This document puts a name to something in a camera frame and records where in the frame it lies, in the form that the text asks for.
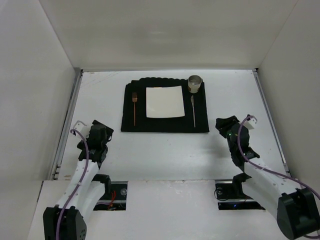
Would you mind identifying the black cloth placemat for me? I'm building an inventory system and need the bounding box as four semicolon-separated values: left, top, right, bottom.
121;77;210;134

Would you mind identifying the silver knife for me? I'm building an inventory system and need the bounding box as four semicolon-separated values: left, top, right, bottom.
190;95;196;128

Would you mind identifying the copper fork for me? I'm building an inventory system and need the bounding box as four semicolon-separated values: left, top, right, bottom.
132;92;138;126

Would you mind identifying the metal cup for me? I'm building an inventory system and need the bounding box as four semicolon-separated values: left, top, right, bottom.
187;75;203;94

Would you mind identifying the square white plate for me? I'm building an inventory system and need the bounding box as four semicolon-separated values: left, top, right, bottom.
146;86;185;119

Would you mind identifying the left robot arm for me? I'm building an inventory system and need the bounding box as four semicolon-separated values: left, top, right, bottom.
42;120;114;240

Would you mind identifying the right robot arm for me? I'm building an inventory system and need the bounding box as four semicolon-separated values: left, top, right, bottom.
215;115;320;240

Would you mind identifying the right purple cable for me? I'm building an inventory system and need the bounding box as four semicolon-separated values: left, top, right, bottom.
236;114;320;238

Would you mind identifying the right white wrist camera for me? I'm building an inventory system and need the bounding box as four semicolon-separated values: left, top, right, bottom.
243;115;258;130

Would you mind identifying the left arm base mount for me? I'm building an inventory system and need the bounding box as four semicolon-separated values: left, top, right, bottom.
92;174;128;211

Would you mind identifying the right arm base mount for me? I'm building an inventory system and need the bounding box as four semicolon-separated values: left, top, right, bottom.
214;173;265;211

